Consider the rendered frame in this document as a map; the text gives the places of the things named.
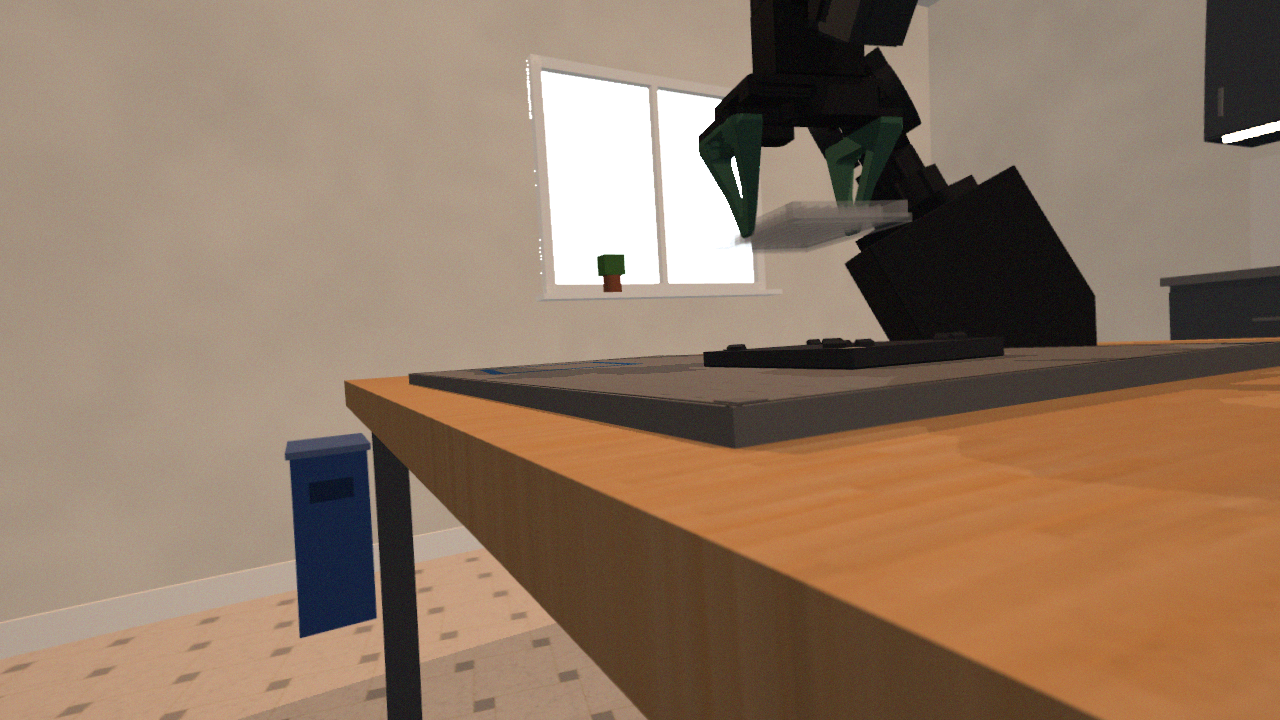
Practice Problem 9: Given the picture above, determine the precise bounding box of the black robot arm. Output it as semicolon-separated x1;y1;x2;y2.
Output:
750;0;977;222

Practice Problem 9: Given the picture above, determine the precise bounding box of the beige gridded plate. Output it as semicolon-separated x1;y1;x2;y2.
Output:
712;200;913;255

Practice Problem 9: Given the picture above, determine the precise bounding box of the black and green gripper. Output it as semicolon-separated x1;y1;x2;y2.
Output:
698;73;902;238

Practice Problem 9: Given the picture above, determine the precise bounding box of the blue tape outline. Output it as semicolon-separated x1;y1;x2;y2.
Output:
480;363;640;375

